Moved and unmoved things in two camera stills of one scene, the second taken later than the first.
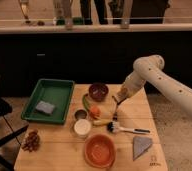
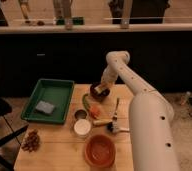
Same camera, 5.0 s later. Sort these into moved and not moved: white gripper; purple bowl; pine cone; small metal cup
Moved: white gripper
Not moved: pine cone; purple bowl; small metal cup
